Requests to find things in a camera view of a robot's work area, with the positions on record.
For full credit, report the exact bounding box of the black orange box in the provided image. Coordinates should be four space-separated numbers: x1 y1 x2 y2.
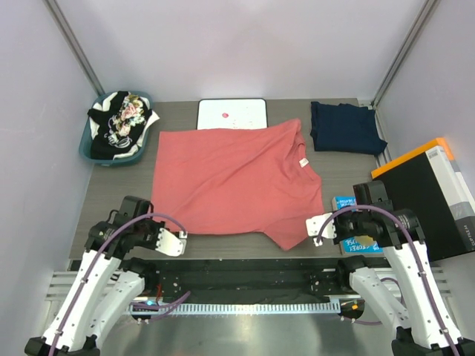
371 138 474 261

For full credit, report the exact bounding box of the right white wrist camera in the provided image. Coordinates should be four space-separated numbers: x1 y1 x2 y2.
305 213 336 247

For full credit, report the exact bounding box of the black floral t shirt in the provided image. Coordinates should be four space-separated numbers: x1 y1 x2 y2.
87 90 161 161

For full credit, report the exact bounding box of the right aluminium corner post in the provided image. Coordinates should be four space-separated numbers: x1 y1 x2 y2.
371 0 440 108

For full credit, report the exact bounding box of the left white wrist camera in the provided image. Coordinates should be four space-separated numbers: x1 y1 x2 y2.
155 228 188 257

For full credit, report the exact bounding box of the yellow cup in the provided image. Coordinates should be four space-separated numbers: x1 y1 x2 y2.
355 235 376 246

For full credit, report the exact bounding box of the white board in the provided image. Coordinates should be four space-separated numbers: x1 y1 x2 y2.
197 99 268 130

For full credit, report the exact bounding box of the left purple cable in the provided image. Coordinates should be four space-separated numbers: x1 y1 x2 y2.
47 211 192 356

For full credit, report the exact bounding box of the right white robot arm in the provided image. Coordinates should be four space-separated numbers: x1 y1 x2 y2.
330 181 474 355

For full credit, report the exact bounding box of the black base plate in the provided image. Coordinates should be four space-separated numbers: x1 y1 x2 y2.
119 257 353 305

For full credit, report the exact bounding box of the blue illustrated book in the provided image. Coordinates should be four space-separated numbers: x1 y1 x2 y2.
332 196 383 255

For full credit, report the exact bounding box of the aluminium corner post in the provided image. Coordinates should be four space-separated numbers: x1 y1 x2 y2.
371 0 440 108
42 0 105 96

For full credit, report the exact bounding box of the teal laundry basket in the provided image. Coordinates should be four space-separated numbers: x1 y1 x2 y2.
78 90 153 166

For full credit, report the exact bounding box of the red t shirt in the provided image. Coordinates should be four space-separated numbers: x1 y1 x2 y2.
151 119 325 251

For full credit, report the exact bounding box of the folded navy t shirt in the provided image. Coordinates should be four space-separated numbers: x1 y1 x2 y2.
310 102 387 156

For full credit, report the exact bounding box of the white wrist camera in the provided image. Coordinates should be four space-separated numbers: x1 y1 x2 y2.
305 213 336 247
155 228 188 257

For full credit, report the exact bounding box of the aluminium frame rail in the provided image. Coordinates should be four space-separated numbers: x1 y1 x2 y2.
45 268 453 316

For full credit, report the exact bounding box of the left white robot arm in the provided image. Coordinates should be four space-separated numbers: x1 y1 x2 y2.
24 196 165 355

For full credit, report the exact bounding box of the left aluminium corner post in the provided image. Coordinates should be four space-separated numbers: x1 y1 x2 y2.
42 0 105 96

